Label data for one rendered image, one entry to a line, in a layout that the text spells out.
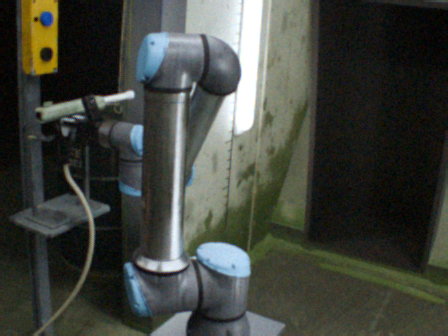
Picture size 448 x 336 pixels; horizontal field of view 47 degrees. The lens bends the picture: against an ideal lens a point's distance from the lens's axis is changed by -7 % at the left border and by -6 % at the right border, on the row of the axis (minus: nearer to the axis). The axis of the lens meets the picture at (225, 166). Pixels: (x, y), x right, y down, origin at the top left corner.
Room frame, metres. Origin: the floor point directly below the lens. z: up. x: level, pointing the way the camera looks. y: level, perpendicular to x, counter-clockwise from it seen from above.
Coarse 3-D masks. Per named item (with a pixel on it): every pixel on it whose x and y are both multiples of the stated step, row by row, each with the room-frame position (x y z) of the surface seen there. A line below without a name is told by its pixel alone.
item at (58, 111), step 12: (96, 96) 1.91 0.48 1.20; (108, 96) 1.96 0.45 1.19; (120, 96) 2.01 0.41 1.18; (132, 96) 2.06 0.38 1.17; (36, 108) 1.67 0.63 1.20; (48, 108) 1.67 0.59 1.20; (60, 108) 1.71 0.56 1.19; (72, 108) 1.76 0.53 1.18; (36, 120) 1.66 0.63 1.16; (48, 120) 1.67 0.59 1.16; (60, 120) 1.72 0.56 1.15; (60, 132) 1.75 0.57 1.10; (60, 144) 1.75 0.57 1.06
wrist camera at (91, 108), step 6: (90, 96) 1.71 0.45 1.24; (84, 102) 1.69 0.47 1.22; (90, 102) 1.69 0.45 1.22; (96, 102) 1.72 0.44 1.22; (84, 108) 1.69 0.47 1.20; (90, 108) 1.68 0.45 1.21; (96, 108) 1.71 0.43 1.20; (90, 114) 1.68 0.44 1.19; (96, 114) 1.69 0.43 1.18; (90, 120) 1.68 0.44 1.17; (96, 120) 1.68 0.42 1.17; (102, 120) 1.70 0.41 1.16; (96, 126) 1.67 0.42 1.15
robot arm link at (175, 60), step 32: (160, 64) 1.20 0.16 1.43; (192, 64) 1.22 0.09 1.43; (160, 96) 1.21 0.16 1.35; (160, 128) 1.21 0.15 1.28; (160, 160) 1.21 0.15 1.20; (160, 192) 1.21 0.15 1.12; (160, 224) 1.22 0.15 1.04; (160, 256) 1.22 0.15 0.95; (128, 288) 1.25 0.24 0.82; (160, 288) 1.20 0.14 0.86; (192, 288) 1.24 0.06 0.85
